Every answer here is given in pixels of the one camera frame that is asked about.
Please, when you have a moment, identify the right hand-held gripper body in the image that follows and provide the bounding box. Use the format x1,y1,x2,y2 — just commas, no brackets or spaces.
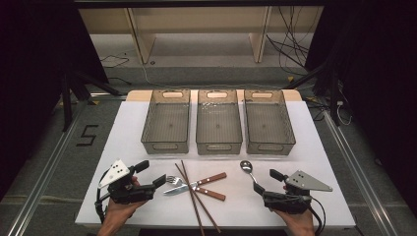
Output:
262,169,333,216

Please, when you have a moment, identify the black floor cable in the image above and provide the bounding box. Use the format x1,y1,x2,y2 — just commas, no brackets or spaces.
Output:
99,53,131,69

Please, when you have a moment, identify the white table sheet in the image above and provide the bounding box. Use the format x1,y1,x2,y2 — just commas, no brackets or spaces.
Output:
74,99,357,229

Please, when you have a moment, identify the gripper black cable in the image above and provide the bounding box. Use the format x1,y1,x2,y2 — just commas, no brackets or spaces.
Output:
307,196,328,236
93,170,111,224

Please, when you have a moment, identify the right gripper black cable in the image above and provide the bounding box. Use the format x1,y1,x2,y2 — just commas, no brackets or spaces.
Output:
307,196,328,236

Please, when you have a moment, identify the black cable bundle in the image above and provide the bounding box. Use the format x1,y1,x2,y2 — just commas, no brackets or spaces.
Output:
266,6,311,77

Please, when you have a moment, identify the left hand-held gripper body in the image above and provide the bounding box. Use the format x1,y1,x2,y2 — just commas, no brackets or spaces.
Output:
97,158,156,205

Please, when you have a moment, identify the metal spoon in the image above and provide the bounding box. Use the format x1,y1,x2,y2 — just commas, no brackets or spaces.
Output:
239,159,261,187

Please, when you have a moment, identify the fork with wooden handle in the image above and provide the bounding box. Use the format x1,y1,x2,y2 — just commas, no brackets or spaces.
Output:
165,175,227,202

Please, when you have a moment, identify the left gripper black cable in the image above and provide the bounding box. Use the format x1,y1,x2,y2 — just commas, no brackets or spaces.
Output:
93,170,111,224

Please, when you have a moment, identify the metal floor rail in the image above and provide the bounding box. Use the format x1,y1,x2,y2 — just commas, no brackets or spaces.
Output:
323,109,399,236
6,97,90,236

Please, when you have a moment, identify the person's right hand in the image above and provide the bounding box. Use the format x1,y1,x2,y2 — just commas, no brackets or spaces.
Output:
274,208,317,236

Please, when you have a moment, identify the knife with wooden handle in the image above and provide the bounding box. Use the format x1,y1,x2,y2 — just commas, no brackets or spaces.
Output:
162,172,228,196

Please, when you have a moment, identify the black metal stand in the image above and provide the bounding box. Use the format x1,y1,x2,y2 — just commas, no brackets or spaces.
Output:
284,61,342,128
59,69,123,133

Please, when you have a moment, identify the person's left hand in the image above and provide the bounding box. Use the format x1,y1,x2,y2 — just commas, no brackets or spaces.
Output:
103,176,149,228

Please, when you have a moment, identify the black curtain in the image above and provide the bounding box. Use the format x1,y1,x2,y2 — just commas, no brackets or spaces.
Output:
304,0,417,218
0,0,110,202

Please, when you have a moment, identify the light wooden desk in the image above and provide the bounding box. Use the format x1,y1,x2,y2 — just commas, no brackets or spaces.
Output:
78,6,324,65

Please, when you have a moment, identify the grey transparent plastic bin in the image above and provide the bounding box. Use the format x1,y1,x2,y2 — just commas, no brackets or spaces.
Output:
243,88,297,156
195,88,244,156
141,88,192,155

